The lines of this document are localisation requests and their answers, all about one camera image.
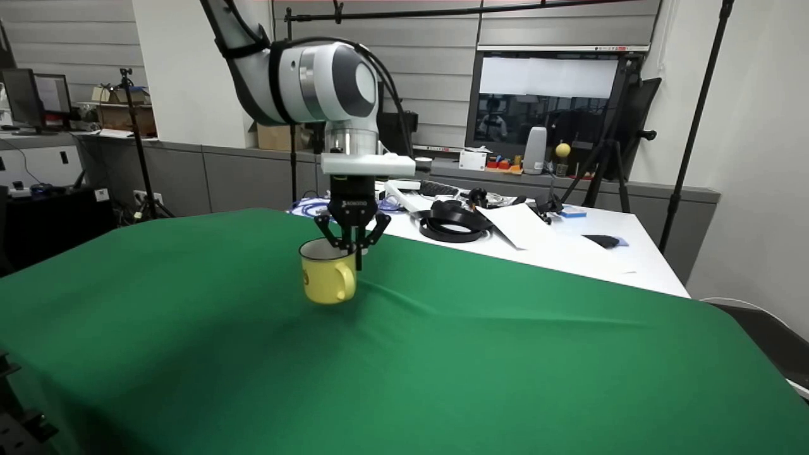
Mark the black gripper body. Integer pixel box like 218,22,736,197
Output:
326,175,382,227

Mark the yellow enamel mug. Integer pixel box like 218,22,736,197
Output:
299,238,358,308

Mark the brown cardboard box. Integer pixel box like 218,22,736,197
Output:
91,98,158,140
248,121,328,155

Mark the white cardboard box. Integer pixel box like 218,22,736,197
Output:
457,147,492,171

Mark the green table cloth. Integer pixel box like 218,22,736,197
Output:
0,208,809,455

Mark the white table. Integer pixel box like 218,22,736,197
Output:
72,135,722,284

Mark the white paper sheet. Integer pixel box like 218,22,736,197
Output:
478,200,560,252

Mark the white plastic bottle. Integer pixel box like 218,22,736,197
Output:
524,123,550,176

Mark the black overhead bar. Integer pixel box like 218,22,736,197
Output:
281,0,626,25

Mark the dark glass window panel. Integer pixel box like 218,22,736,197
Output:
465,49,645,160

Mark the black low cabinet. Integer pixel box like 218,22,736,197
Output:
0,184,122,279

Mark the black computer monitor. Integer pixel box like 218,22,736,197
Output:
0,65,75,135

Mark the thin black stand pole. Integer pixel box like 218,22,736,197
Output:
656,0,738,255

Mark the black coiled cable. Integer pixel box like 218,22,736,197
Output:
416,197,494,246

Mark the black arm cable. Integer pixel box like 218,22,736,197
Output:
350,37,419,161

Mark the black camera tripod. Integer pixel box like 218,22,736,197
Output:
115,65,177,226
559,54,664,214

